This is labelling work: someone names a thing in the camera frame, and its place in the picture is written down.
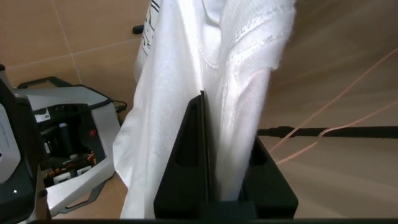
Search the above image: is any beige curtain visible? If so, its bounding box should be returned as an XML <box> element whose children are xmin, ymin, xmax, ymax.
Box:
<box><xmin>256</xmin><ymin>0</ymin><xmax>398</xmax><ymax>218</ymax></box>

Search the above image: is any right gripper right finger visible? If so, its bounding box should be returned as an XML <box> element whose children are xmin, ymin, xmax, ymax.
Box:
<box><xmin>239</xmin><ymin>136</ymin><xmax>299</xmax><ymax>219</ymax></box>

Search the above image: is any pink clothes hanger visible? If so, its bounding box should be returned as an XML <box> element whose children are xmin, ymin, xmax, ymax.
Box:
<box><xmin>269</xmin><ymin>47</ymin><xmax>398</xmax><ymax>166</ymax></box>

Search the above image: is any white printed T-shirt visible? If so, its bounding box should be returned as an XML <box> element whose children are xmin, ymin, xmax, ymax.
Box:
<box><xmin>112</xmin><ymin>0</ymin><xmax>297</xmax><ymax>220</ymax></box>

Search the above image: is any black clothes rack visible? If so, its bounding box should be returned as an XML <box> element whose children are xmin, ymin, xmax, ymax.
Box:
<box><xmin>132</xmin><ymin>24</ymin><xmax>398</xmax><ymax>140</ymax></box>

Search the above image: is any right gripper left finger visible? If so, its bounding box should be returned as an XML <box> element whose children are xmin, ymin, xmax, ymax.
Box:
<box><xmin>154</xmin><ymin>90</ymin><xmax>213</xmax><ymax>219</ymax></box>

